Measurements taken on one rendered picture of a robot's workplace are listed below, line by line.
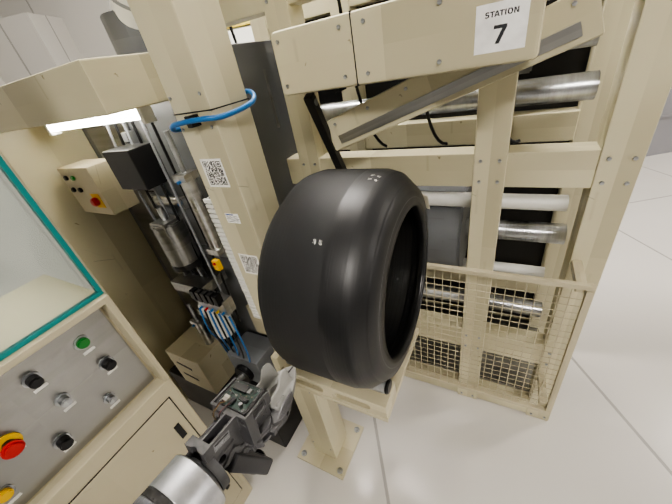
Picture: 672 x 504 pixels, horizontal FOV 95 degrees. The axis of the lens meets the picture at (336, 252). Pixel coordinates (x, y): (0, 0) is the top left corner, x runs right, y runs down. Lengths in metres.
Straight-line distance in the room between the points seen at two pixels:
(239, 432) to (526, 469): 1.56
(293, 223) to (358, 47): 0.44
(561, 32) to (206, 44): 0.75
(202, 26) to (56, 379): 0.93
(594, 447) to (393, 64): 1.85
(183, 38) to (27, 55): 3.31
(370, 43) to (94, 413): 1.24
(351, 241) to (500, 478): 1.49
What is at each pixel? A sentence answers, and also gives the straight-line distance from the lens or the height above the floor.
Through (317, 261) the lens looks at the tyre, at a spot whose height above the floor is 1.38.
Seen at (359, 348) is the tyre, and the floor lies 1.21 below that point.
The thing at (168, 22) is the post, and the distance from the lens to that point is 0.83.
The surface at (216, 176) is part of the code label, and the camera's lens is 0.87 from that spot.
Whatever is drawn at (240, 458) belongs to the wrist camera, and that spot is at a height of 1.25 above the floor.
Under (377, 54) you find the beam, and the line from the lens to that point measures 0.85.
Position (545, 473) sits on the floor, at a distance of 1.93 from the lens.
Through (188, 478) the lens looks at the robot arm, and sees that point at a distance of 0.50.
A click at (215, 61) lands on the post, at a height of 1.74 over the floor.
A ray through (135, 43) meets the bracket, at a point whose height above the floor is 1.85.
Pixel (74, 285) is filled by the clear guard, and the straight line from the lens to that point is 1.05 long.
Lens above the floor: 1.71
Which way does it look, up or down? 32 degrees down
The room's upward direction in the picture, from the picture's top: 12 degrees counter-clockwise
